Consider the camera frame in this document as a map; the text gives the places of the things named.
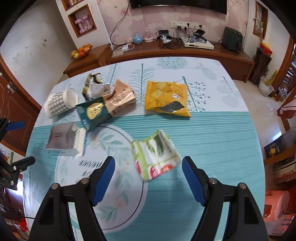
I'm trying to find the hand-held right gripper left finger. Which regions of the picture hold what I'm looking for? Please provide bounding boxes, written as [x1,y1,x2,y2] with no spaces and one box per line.
[29,156,116,241]

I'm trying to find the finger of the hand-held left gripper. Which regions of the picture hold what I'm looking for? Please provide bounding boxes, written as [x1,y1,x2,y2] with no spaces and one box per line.
[6,121,25,131]
[0,156,36,191]

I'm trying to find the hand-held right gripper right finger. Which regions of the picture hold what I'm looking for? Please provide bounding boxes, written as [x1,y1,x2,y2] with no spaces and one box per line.
[182,156,270,241]

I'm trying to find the green and white wrapper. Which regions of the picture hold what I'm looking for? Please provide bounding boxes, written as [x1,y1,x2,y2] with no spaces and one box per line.
[131,129,182,181]

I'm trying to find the brown wooden door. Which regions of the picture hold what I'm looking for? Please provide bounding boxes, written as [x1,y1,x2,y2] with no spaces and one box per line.
[0,56,43,157]

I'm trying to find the printed teal tablecloth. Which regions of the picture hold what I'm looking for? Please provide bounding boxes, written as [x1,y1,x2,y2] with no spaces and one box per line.
[22,57,265,241]

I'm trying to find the checkered paper cup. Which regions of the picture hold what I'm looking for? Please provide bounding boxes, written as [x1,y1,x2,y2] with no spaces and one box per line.
[44,88,79,119]

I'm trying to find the silver grey carton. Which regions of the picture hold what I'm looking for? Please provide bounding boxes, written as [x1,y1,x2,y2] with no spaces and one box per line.
[45,122,86,157]

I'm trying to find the dark green snack packet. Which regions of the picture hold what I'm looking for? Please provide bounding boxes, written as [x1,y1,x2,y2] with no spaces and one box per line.
[75,96,112,132]

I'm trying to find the beige snack packet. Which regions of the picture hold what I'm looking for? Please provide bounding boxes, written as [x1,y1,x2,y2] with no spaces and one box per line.
[102,79,137,117]

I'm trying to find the blue box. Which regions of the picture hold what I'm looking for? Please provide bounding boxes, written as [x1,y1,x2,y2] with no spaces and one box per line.
[264,139,281,159]

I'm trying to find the pink plastic stool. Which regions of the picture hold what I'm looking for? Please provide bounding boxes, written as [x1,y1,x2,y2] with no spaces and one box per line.
[264,190,290,219]

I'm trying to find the yellow snack bag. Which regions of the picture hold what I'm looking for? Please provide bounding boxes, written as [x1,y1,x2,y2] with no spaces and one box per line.
[144,80,192,118]

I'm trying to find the fruit bowl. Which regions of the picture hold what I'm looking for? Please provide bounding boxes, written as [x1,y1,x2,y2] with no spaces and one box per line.
[70,44,93,60]

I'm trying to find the white bucket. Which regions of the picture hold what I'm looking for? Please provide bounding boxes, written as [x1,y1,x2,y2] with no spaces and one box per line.
[258,76,275,97]

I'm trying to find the red bag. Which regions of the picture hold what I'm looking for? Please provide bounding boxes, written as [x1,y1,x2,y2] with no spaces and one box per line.
[277,100,296,119]

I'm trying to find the pink dumbbell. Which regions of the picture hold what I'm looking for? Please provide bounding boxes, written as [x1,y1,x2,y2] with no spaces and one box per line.
[74,19,85,33]
[81,17,93,31]

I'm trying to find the wooden television cabinet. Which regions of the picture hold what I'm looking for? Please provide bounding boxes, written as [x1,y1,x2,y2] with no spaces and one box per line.
[63,39,255,82]

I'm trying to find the dark patterned tall vase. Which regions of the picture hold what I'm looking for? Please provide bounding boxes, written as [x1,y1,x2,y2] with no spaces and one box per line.
[249,43,273,86]

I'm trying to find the white set-top box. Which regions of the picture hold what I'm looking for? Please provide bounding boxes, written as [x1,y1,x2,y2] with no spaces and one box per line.
[184,38,215,50]

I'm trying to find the dark green appliance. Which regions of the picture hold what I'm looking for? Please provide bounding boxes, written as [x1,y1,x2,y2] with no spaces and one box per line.
[222,26,244,52]

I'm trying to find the white wall sockets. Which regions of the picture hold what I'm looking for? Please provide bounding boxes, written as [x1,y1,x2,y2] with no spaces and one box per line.
[171,21,204,29]

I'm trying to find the black wall television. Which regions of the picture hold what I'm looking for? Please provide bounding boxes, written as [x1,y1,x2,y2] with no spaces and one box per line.
[129,0,227,15]

